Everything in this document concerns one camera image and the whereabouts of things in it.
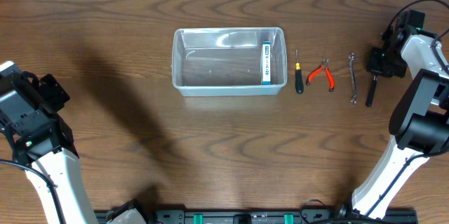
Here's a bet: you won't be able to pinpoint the silver double ended wrench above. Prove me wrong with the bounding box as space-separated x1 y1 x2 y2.
348 52 357 105

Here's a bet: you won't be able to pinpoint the black yellow screwdriver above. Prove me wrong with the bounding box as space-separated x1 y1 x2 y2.
295 50 304 94

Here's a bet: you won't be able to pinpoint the clear plastic container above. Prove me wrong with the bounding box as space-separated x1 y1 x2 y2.
171 27 288 96

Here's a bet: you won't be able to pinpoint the black orange hammer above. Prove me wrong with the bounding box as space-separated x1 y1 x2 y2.
366 74 377 107

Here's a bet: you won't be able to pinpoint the orange handled pliers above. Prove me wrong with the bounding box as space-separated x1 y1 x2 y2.
305 58 336 93

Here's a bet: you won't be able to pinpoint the white blue small box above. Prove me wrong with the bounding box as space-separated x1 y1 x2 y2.
261 41 271 85

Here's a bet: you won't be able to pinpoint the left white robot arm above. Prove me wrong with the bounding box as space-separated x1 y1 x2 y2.
1 61 98 223

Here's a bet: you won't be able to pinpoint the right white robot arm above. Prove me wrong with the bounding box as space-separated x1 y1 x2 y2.
340 10 448 220

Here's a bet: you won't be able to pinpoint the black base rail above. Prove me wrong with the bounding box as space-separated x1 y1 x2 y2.
94 208 418 224

